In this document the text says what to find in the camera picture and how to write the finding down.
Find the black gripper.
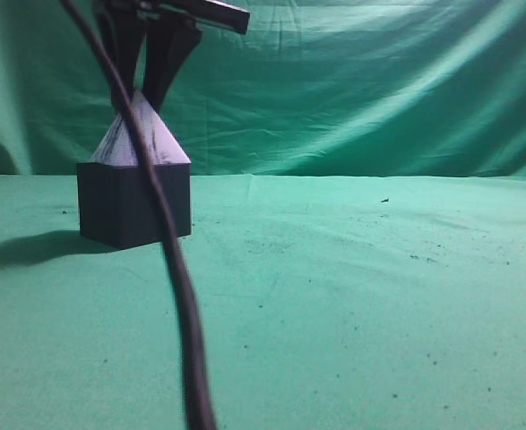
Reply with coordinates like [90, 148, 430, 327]
[92, 0, 250, 112]

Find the white square pyramid block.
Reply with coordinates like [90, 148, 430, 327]
[90, 90, 191, 167]

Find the black cube block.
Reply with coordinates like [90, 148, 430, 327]
[76, 162, 192, 249]

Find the green backdrop cloth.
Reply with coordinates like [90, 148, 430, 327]
[0, 1, 526, 176]

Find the green table cloth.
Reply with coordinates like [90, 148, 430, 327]
[0, 175, 526, 429]

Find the black cable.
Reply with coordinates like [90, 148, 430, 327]
[59, 0, 220, 430]

